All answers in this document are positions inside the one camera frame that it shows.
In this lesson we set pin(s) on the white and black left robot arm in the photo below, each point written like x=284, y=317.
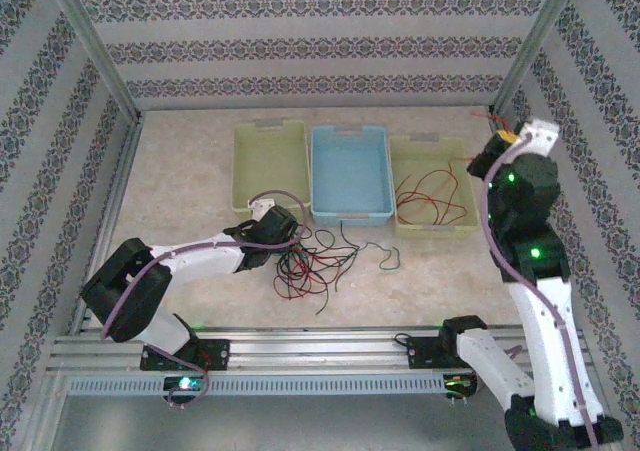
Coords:
x=200, y=261

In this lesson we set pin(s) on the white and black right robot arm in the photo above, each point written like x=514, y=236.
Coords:
x=540, y=351

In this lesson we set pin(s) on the yellow plastic bin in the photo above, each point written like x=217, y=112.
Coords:
x=270, y=166
x=430, y=151

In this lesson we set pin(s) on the blue plastic bin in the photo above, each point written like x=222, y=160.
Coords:
x=350, y=176

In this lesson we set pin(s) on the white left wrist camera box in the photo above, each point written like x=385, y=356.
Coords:
x=262, y=206

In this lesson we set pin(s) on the aluminium frame post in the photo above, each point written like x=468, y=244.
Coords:
x=95, y=46
x=535, y=46

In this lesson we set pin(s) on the aluminium mounting rail beam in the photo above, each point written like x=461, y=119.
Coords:
x=320, y=351

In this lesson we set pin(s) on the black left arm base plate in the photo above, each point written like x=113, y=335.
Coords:
x=217, y=356

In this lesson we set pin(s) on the aluminium table edge rail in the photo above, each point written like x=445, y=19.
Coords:
x=117, y=196

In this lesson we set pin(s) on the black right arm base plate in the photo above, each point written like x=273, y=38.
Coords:
x=425, y=353

